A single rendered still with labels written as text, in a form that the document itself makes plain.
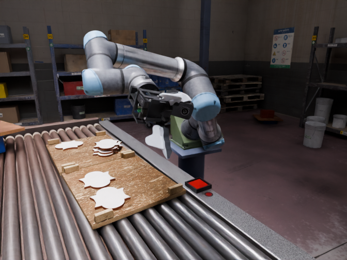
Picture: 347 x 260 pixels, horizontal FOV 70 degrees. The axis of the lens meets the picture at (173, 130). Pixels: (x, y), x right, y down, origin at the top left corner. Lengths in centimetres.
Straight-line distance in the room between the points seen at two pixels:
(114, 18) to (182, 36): 170
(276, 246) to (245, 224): 11
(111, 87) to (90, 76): 6
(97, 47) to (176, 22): 579
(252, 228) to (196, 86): 51
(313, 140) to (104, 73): 399
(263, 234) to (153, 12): 588
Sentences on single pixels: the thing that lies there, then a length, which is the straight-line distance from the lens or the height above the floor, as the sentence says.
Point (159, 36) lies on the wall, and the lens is 634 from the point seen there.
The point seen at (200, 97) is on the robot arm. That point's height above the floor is 127.
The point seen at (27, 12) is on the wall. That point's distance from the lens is 595.
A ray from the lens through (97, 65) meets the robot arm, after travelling 76.
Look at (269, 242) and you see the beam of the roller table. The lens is 80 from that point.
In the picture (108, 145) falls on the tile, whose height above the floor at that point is 98.
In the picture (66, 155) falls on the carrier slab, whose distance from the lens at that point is 134.
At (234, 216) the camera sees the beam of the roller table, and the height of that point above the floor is 91.
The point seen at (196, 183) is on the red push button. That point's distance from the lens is 100.
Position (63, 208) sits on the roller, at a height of 92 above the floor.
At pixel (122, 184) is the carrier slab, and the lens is 99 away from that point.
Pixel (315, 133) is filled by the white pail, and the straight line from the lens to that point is 442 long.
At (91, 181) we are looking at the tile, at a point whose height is 95.
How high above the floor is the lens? 142
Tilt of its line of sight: 17 degrees down
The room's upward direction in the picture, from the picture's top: straight up
